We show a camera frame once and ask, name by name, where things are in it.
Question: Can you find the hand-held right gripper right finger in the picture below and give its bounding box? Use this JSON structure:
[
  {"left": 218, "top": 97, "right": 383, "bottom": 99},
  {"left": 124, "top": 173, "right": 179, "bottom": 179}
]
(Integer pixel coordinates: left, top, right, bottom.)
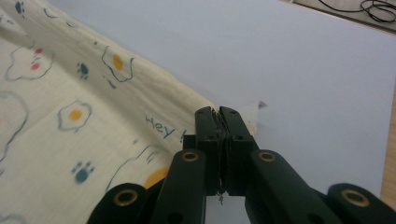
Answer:
[{"left": 219, "top": 105, "right": 260, "bottom": 197}]

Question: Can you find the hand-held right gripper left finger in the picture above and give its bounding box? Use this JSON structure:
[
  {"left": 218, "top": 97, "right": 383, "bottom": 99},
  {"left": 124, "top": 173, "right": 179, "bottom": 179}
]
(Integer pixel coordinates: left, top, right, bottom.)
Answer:
[{"left": 182, "top": 105, "right": 222, "bottom": 197}]

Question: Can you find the cream cloth with egg print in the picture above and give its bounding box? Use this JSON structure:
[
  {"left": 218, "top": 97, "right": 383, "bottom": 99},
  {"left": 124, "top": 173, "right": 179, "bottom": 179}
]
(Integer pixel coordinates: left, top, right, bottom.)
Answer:
[{"left": 0, "top": 0, "right": 268, "bottom": 224}]

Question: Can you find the black cable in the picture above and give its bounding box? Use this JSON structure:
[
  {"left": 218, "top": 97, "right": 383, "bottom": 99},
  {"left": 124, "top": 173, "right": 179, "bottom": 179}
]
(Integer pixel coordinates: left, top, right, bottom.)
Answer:
[{"left": 318, "top": 0, "right": 396, "bottom": 23}]

